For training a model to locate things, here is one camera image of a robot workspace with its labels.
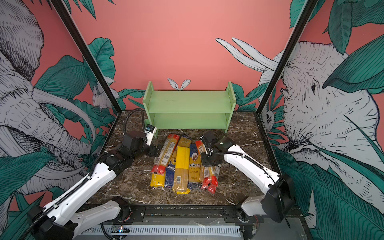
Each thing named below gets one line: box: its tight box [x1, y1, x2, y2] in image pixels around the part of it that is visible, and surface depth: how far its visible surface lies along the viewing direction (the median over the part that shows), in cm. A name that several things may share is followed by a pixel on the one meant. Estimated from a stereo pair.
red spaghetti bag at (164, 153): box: [151, 134, 180, 174], surface depth 90 cm
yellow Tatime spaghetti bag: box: [150, 173, 166, 188], surface depth 85 cm
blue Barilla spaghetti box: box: [165, 161, 176, 187], surface depth 86 cm
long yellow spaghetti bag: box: [172, 136, 192, 195], surface depth 85 cm
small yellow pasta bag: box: [177, 136, 192, 148], surface depth 100 cm
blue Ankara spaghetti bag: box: [188, 143, 203, 190], surface depth 85 cm
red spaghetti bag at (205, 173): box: [195, 140, 212, 190], surface depth 73 cm
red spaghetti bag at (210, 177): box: [202, 165, 221, 195], surface depth 71 cm
